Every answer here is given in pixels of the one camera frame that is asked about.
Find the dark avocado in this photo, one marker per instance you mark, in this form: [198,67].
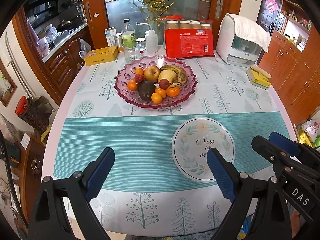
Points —
[146,90]

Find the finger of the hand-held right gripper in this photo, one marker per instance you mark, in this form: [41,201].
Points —
[285,141]
[262,145]

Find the small glass jar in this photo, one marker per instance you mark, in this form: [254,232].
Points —
[140,43]

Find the spotted ripe banana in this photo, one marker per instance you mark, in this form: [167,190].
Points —
[181,75]

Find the red plastic bag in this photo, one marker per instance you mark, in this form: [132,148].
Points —
[170,17]

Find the white bucket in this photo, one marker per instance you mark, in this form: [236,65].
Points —
[53,116]

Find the dark entrance door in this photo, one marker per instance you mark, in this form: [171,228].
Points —
[265,17]

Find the white countertop appliance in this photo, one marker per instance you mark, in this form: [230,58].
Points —
[225,47]

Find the red plastic package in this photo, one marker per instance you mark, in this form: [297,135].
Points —
[190,43]

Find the red apple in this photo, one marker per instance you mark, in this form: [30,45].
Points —
[152,73]

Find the wooden side table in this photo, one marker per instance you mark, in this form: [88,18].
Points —
[25,155]

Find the clear bottle with green label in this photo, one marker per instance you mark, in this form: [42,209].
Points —
[128,37]

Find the tree print tablecloth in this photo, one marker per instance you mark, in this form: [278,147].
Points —
[125,135]

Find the red door decoration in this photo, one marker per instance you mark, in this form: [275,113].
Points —
[272,5]

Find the beige lidded jar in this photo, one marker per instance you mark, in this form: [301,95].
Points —
[185,24]
[172,24]
[205,26]
[196,25]

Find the wooden kitchen cabinet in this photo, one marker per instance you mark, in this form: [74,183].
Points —
[62,65]

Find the yellow tin box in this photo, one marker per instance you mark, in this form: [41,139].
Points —
[100,55]

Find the white cloth cover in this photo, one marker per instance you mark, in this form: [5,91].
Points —
[250,27]

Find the yellow tissue pack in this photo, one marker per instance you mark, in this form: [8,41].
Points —
[258,80]

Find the red lidded container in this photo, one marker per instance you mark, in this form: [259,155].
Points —
[22,105]

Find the grey shaggy rug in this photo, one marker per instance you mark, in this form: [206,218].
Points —
[162,237]

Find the white squeeze wash bottle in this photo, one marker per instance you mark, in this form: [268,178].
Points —
[151,42]

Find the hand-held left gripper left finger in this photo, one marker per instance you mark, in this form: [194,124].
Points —
[100,173]

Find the small orange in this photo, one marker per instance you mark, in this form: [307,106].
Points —
[156,98]
[138,71]

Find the clear drinking glass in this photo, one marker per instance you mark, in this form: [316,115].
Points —
[130,53]

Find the white plastic bag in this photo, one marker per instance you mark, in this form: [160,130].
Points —
[84,48]

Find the small metal can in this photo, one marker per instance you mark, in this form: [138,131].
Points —
[118,42]

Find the cardboard box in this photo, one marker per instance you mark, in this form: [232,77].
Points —
[298,136]

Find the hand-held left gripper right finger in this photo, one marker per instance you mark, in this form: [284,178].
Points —
[221,175]

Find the wooden wall shelf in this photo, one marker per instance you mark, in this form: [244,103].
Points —
[292,20]

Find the dark glass bowl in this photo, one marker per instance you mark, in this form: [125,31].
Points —
[37,166]

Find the yellow pear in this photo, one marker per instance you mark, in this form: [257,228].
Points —
[167,76]

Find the tangerine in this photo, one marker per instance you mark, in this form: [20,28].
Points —
[173,91]
[161,92]
[132,85]

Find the wooden framed wall niche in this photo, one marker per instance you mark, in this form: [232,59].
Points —
[12,92]

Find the pink glass fruit bowl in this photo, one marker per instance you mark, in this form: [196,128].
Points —
[186,90]

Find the small white blue box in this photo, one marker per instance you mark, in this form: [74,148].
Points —
[109,36]

